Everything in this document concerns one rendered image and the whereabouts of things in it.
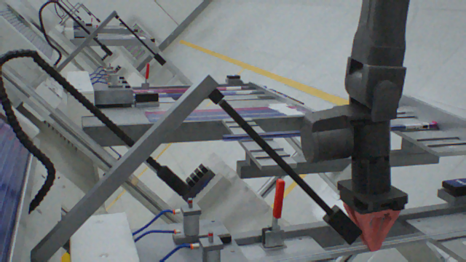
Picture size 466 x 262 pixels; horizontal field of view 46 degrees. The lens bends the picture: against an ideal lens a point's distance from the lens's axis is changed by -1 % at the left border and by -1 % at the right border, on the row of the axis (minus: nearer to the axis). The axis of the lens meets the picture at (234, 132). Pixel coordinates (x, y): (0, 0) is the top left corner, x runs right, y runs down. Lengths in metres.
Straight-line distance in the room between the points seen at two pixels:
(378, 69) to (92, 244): 0.44
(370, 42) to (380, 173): 0.19
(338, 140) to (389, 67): 0.12
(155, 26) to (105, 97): 6.42
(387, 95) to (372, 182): 0.13
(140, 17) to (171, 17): 0.46
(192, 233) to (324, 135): 0.22
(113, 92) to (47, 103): 0.41
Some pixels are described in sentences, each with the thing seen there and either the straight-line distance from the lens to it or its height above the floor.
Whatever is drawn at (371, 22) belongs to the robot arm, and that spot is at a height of 1.20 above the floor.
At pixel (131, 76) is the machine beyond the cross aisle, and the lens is 5.16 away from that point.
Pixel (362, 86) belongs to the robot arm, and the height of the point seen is 1.14.
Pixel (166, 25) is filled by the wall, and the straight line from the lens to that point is 8.31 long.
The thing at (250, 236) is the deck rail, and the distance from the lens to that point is 0.89.
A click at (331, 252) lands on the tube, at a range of 0.85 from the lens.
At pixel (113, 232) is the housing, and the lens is 0.76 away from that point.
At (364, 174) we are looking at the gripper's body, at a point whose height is 1.04.
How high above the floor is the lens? 1.49
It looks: 21 degrees down
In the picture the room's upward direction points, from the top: 45 degrees counter-clockwise
